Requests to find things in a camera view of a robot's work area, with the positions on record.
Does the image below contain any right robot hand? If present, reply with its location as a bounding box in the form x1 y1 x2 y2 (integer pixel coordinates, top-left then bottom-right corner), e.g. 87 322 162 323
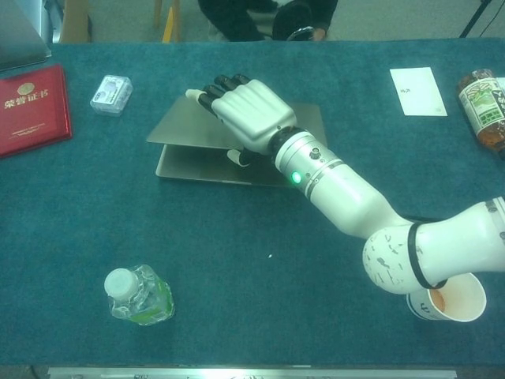
185 73 297 169

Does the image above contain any silver laptop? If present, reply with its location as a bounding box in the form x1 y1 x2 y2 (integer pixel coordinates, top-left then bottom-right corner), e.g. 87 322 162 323
145 94 330 190

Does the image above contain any person in dark clothes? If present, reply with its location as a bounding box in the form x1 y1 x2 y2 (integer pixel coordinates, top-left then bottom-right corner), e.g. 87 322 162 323
196 0 339 42

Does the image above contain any yellow board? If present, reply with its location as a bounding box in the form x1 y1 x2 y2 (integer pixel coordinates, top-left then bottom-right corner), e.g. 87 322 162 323
161 6 181 43

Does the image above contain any clear plastic card box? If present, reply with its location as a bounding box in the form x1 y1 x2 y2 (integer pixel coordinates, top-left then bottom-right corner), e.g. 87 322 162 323
89 74 133 118

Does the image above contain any white paper card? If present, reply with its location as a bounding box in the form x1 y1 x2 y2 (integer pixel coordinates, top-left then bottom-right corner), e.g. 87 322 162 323
389 66 449 118

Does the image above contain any teal table cloth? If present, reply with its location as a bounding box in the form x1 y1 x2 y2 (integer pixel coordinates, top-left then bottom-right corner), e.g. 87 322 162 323
0 37 505 366

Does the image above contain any brown cardboard box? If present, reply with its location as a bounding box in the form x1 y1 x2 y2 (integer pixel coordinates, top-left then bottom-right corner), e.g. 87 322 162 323
58 0 94 43

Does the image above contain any clear water bottle green label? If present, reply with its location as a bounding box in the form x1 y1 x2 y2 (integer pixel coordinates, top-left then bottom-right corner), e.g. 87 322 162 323
103 264 175 326

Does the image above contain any red certificate folder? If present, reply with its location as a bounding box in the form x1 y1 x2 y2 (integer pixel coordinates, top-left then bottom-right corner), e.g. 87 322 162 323
0 64 74 159

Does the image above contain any brown tea bottle green label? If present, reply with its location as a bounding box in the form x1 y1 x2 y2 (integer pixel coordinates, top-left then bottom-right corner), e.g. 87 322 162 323
456 68 505 161

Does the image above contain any black tripod leg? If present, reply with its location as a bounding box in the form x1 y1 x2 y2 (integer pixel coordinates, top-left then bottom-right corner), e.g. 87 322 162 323
458 0 494 39

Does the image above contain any grey closed laptop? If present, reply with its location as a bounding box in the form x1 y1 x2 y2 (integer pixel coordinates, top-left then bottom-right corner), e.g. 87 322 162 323
0 0 52 73

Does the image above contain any white paper cup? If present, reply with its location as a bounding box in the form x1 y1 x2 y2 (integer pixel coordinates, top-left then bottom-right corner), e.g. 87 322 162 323
406 272 488 324

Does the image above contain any aluminium profile rail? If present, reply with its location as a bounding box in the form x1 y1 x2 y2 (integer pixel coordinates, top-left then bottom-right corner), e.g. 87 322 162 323
47 366 458 379

